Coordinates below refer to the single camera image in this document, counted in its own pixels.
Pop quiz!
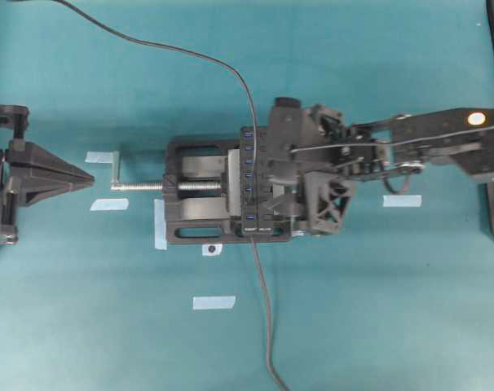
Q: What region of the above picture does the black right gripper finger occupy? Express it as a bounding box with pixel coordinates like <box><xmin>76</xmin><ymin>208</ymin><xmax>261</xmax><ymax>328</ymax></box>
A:
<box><xmin>267</xmin><ymin>194</ymin><xmax>306</xmax><ymax>216</ymax></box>
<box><xmin>267</xmin><ymin>160</ymin><xmax>300</xmax><ymax>187</ymax></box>

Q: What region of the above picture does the silver vise screw with handle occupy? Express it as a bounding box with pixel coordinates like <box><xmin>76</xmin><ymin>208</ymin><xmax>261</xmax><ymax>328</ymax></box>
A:
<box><xmin>110</xmin><ymin>151</ymin><xmax>222</xmax><ymax>191</ymax></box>

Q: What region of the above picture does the black USB cable with plug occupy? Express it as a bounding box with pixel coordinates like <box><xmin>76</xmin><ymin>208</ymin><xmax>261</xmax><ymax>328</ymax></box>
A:
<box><xmin>10</xmin><ymin>0</ymin><xmax>258</xmax><ymax>204</ymax></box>

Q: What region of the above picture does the blue tape strip bottom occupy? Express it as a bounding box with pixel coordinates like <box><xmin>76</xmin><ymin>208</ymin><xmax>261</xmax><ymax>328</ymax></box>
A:
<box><xmin>192</xmin><ymin>296</ymin><xmax>236</xmax><ymax>310</ymax></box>

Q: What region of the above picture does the blue tape strip middle left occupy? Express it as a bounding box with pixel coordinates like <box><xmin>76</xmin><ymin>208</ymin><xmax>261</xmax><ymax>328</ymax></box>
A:
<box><xmin>90</xmin><ymin>198</ymin><xmax>129</xmax><ymax>212</ymax></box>

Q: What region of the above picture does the black multi-port USB hub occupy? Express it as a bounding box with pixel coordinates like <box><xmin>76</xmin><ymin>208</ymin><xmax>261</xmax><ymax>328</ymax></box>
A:
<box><xmin>240</xmin><ymin>126</ymin><xmax>274</xmax><ymax>236</ymax></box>

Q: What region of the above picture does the black bench vise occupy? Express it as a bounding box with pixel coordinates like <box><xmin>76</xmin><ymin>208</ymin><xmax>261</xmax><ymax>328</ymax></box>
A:
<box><xmin>162</xmin><ymin>138</ymin><xmax>291</xmax><ymax>245</ymax></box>

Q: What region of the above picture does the blue tape strip upper left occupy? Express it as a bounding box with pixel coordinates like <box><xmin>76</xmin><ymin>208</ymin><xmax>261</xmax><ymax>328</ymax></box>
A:
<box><xmin>85</xmin><ymin>151</ymin><xmax>113</xmax><ymax>164</ymax></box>

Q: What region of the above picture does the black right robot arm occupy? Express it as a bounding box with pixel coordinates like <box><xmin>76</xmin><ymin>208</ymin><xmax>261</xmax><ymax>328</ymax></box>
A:
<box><xmin>261</xmin><ymin>102</ymin><xmax>494</xmax><ymax>235</ymax></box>

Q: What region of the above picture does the blue tape strip right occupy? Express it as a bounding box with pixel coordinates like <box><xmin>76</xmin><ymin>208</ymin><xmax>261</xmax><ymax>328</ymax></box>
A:
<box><xmin>382</xmin><ymin>195</ymin><xmax>422</xmax><ymax>208</ymax></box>

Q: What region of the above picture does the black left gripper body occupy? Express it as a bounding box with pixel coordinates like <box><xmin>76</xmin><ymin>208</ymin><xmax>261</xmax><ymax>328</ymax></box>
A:
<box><xmin>0</xmin><ymin>104</ymin><xmax>29</xmax><ymax>245</ymax></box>

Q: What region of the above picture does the black left gripper fingers wedge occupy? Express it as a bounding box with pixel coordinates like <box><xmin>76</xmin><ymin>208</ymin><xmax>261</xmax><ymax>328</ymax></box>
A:
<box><xmin>8</xmin><ymin>138</ymin><xmax>95</xmax><ymax>206</ymax></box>

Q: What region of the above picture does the white sticker with black dot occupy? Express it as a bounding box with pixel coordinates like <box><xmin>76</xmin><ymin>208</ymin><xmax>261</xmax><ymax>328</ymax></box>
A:
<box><xmin>201</xmin><ymin>244</ymin><xmax>223</xmax><ymax>257</ymax></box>

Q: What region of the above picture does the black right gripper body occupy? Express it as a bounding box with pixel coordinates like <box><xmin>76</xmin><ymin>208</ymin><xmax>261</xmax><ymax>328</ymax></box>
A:
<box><xmin>265</xmin><ymin>103</ymin><xmax>388</xmax><ymax>236</ymax></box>

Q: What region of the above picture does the blue tape strip under vise left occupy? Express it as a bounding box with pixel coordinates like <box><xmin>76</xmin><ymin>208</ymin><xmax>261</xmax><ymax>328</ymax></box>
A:
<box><xmin>153</xmin><ymin>199</ymin><xmax>168</xmax><ymax>251</ymax></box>

